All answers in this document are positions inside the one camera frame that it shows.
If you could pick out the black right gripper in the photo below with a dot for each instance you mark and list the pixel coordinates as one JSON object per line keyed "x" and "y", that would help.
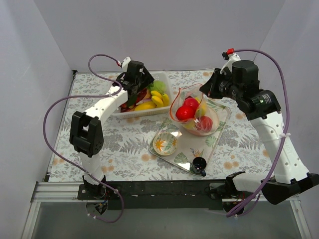
{"x": 212, "y": 84}

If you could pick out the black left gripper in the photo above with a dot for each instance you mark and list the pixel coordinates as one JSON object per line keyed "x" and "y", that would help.
{"x": 137, "y": 87}

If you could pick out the yellow mango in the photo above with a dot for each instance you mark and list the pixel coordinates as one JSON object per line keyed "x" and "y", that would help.
{"x": 202, "y": 108}

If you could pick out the red pomegranate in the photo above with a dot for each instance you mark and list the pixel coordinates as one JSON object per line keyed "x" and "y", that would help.
{"x": 191, "y": 102}

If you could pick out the clear zip top bag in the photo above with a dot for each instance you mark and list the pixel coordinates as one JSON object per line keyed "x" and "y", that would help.
{"x": 184, "y": 93}

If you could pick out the red apple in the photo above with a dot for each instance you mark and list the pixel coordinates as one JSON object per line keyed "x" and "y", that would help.
{"x": 184, "y": 113}

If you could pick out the yellow banana bunch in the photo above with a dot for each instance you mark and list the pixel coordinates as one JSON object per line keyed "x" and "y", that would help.
{"x": 190, "y": 125}
{"x": 160, "y": 100}

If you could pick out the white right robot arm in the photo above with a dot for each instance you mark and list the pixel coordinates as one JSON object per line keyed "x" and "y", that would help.
{"x": 261, "y": 107}

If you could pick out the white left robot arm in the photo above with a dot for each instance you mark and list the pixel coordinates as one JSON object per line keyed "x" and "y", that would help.
{"x": 86, "y": 134}

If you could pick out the green fruit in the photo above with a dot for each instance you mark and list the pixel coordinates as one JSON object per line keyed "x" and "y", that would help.
{"x": 158, "y": 86}

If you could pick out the white plastic fruit basket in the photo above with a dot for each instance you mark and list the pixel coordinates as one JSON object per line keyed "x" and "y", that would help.
{"x": 157, "y": 75}

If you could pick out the yellow fruit under radish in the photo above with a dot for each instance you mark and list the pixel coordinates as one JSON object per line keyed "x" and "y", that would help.
{"x": 145, "y": 106}

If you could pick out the pink white plate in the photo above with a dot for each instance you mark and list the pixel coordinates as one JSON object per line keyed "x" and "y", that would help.
{"x": 210, "y": 113}

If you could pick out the floral small bowl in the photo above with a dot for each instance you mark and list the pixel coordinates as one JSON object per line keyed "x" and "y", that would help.
{"x": 165, "y": 144}

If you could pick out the floral tablecloth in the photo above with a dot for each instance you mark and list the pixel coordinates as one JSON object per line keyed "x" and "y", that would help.
{"x": 125, "y": 155}

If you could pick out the leaf pattern tray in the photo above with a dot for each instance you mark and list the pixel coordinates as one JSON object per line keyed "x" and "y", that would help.
{"x": 191, "y": 146}

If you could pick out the dark blue cup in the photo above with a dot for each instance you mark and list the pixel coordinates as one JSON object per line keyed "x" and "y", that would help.
{"x": 198, "y": 166}

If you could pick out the black base bar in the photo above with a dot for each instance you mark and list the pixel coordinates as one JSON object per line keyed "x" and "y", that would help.
{"x": 172, "y": 194}

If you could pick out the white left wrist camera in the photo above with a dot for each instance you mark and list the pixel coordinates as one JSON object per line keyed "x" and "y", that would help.
{"x": 124, "y": 63}

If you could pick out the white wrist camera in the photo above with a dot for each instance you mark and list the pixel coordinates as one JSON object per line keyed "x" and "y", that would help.
{"x": 124, "y": 63}
{"x": 231, "y": 57}

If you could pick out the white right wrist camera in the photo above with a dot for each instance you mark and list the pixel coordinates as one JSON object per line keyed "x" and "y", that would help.
{"x": 231, "y": 57}

